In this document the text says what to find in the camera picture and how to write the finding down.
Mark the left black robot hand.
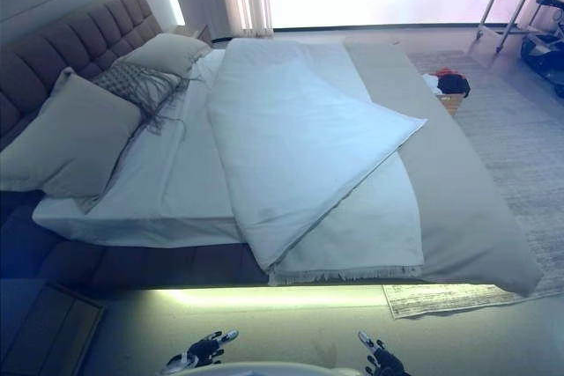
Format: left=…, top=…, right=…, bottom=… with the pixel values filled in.
left=165, top=328, right=240, bottom=371

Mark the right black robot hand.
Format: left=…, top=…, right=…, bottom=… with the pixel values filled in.
left=357, top=329, right=405, bottom=376

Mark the white duvet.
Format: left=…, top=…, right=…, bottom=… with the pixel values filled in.
left=205, top=37, right=431, bottom=272

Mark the beige fringed bedspread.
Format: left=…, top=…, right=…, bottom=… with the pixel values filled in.
left=267, top=36, right=542, bottom=299

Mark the large beige pillow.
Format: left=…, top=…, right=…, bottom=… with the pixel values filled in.
left=0, top=66, right=145, bottom=201

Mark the grey patterned rug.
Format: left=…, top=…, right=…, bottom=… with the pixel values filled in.
left=382, top=50, right=564, bottom=320

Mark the wooden basket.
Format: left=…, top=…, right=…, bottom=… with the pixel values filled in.
left=434, top=92, right=471, bottom=121

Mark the patterned fringed cushion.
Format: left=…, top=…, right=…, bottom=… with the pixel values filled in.
left=90, top=61, right=197, bottom=137

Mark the white garment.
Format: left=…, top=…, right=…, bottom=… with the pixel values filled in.
left=422, top=72, right=442, bottom=95

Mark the black garment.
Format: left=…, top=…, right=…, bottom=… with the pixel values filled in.
left=437, top=74, right=471, bottom=98

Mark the small wooden nightstand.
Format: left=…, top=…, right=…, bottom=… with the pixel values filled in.
left=174, top=24, right=212, bottom=47

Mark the black wheeled machine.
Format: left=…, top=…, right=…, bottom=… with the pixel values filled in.
left=519, top=0, right=564, bottom=100

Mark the brown upholstered bed frame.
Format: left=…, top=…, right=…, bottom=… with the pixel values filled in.
left=0, top=0, right=435, bottom=302

